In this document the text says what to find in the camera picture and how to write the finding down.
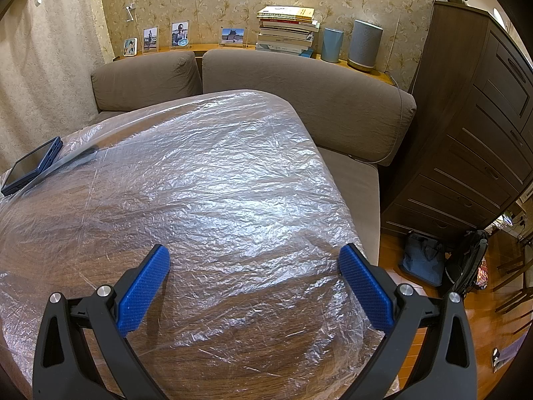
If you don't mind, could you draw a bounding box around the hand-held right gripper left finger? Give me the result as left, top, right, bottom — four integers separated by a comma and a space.
32, 244, 171, 400

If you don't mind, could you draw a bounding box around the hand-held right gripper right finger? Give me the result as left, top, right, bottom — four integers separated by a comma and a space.
337, 244, 477, 400

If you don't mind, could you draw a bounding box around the blue fabric bag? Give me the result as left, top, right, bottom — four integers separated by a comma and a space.
400, 231, 448, 287

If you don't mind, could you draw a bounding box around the black backpack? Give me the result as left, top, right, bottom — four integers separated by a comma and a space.
445, 228, 489, 296

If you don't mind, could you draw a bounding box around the clear plastic table cover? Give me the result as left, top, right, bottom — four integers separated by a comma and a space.
0, 89, 400, 400

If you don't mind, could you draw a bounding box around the wooden chair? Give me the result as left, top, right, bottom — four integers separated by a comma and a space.
495, 233, 533, 313

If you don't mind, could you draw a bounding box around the dark blue tray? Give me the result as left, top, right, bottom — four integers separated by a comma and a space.
1, 135, 98, 196

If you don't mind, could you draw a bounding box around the dark wooden cabinet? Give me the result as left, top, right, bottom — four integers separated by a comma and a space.
381, 0, 533, 240

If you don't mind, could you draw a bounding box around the brown fabric sofa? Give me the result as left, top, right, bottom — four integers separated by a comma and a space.
85, 49, 417, 265

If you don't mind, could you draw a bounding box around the beige patterned curtain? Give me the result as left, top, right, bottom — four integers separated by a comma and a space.
0, 0, 113, 171

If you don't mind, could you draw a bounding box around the grey cylinder speaker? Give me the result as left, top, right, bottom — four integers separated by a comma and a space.
347, 19, 384, 71

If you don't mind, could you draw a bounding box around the blue cylinder speaker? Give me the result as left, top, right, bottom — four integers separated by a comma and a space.
320, 27, 344, 64

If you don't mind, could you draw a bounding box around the stack of books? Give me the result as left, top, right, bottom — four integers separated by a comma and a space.
255, 5, 320, 56

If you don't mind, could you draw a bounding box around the clear standing-figure photo frame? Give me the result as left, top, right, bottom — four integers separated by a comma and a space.
143, 27, 160, 53

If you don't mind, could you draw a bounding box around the clear portrait photo frame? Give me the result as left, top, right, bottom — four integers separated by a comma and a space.
171, 22, 191, 49

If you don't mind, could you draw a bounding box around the clear building photo frame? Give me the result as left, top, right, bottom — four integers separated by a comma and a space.
220, 27, 246, 46

